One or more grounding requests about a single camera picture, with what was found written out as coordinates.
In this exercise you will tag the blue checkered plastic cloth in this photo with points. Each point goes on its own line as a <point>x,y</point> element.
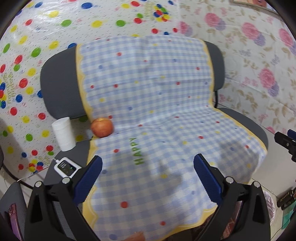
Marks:
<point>157,91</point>

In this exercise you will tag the white paper cup stack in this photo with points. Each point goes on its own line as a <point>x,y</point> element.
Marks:
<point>64,134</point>

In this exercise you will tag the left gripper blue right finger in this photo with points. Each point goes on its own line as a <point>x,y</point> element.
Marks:
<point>252,222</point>

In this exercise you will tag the white power bank device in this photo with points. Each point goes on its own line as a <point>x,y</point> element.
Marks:
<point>66,167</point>

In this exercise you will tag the purple book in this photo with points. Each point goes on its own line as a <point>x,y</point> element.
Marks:
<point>14,221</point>

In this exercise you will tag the black bottle near wall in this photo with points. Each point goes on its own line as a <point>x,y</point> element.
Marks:
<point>285,198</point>

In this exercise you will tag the red apple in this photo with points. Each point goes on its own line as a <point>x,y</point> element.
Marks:
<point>102,127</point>

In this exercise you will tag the green bag on floor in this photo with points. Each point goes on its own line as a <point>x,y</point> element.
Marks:
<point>287,213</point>

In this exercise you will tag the plaid red rug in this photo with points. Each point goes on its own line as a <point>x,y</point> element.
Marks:
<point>231,223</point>

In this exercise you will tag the grey office chair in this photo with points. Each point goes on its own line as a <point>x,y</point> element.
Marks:
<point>62,99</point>

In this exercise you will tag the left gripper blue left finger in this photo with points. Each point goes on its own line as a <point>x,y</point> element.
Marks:
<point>47,202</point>

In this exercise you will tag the grey neighbouring chair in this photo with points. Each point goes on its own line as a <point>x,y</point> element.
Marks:
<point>12,195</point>

